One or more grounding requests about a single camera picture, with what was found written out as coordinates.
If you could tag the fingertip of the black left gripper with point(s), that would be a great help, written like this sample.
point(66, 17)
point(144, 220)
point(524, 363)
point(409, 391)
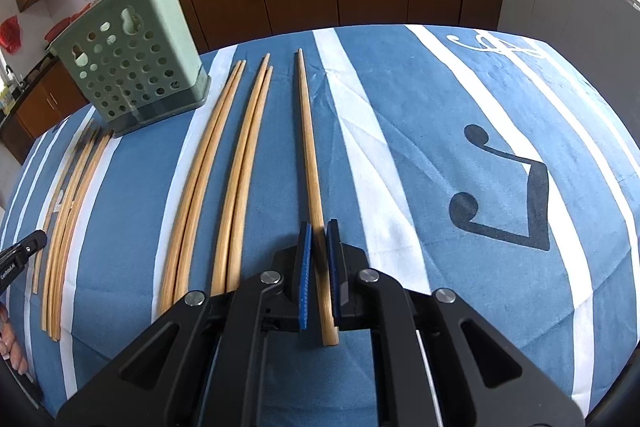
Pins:
point(14, 259)

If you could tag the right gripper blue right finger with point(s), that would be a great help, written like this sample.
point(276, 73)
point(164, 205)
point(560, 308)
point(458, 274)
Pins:
point(339, 275)

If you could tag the blue striped tablecloth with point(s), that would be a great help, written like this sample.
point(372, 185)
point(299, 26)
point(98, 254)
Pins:
point(460, 158)

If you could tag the person's hand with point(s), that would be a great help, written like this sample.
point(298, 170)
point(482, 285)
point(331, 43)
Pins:
point(10, 348)

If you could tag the green perforated utensil holder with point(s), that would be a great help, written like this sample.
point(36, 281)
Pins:
point(135, 61)

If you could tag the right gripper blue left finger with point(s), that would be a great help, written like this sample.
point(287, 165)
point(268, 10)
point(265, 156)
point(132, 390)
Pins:
point(301, 274)

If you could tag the red plastic bag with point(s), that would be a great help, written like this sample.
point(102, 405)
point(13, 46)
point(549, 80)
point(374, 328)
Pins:
point(10, 35)

